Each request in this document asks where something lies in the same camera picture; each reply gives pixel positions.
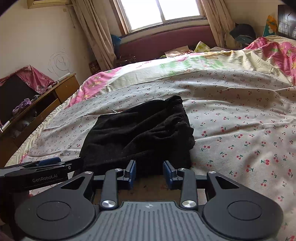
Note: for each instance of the wooden side desk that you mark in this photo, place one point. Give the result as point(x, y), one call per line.
point(29, 119)

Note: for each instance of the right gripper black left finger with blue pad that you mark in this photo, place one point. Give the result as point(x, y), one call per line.
point(84, 207)

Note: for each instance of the colourful yellow green pillow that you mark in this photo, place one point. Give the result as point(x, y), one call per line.
point(271, 27)

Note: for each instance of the pink cloth on desk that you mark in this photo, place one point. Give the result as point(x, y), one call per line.
point(33, 78)

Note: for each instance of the black pants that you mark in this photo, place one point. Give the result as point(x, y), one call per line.
point(149, 133)

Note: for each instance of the dark clothes pile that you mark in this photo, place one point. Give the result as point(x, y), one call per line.
point(243, 33)

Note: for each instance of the blue bag by curtain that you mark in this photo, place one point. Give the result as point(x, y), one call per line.
point(116, 43)

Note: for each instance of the maroon headboard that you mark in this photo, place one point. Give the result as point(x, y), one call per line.
point(153, 46)

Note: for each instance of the cherry print bed sheet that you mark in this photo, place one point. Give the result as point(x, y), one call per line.
point(243, 121)

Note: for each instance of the beige curtain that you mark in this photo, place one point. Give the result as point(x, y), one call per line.
point(92, 18)
point(220, 23)

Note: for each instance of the purple item on desk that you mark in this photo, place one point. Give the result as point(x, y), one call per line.
point(23, 105)

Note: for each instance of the air conditioner unit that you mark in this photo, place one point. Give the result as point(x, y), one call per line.
point(33, 4)

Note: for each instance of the beige left curtain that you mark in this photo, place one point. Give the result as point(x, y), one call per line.
point(92, 18)

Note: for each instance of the beige right curtain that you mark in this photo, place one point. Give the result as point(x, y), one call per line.
point(220, 23)

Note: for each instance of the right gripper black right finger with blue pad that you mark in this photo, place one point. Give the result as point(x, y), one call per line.
point(222, 208)

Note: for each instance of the dark wooden cabinet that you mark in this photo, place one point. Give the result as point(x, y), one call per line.
point(286, 21)

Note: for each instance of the window with white frame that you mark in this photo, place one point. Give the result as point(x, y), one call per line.
point(135, 16)

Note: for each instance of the pink floral quilt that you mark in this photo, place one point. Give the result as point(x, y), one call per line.
point(271, 54)

